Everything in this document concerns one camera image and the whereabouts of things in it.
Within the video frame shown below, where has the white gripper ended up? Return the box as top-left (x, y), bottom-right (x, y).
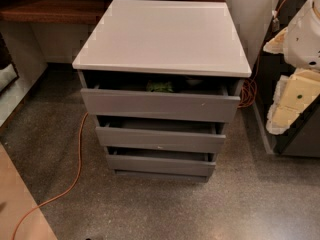
top-left (263, 0), bottom-right (320, 135)

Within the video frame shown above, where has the grey top drawer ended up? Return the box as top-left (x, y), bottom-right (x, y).
top-left (81, 78), bottom-right (240, 123)

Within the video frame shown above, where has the grey drawer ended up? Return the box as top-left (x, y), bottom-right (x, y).
top-left (105, 147), bottom-right (216, 177)
top-left (96, 117), bottom-right (226, 153)
top-left (81, 78), bottom-right (240, 123)

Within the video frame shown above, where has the green rice chip bag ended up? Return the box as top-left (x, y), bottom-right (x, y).
top-left (146, 81), bottom-right (173, 93)

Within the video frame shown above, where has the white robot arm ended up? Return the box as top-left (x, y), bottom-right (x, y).
top-left (263, 0), bottom-right (320, 135)

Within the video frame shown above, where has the grey drawer cabinet white top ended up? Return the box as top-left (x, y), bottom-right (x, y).
top-left (73, 0), bottom-right (251, 182)

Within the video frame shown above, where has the grey bottom drawer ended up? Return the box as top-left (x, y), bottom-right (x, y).
top-left (105, 147), bottom-right (216, 177)

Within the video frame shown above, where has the grey middle drawer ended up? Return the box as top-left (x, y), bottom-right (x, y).
top-left (96, 117), bottom-right (226, 153)

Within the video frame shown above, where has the white bowl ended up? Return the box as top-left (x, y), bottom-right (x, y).
top-left (185, 78), bottom-right (203, 86)

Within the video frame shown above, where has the dark wooden shelf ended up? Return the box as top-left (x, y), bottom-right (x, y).
top-left (0, 0), bottom-right (225, 25)

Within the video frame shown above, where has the dark framed object at left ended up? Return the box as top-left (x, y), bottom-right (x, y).
top-left (0, 33), bottom-right (19, 94)

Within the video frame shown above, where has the orange cable at right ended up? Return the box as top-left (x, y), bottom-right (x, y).
top-left (237, 0), bottom-right (320, 110)

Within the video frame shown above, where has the orange cable on floor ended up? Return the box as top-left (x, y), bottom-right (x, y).
top-left (11, 111), bottom-right (90, 240)

